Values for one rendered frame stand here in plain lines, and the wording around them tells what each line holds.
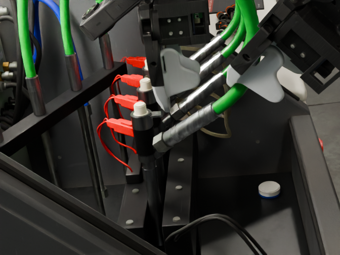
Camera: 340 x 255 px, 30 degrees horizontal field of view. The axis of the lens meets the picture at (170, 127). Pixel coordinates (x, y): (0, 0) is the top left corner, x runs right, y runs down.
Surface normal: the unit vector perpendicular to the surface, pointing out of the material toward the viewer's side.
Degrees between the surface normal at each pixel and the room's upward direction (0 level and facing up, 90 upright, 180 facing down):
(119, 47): 90
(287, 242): 0
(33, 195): 43
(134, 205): 0
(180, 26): 90
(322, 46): 103
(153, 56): 90
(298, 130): 0
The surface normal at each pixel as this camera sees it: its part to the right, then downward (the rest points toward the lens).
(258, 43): -0.45, 0.44
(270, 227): -0.12, -0.89
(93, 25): -0.04, 0.45
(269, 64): -0.57, 0.59
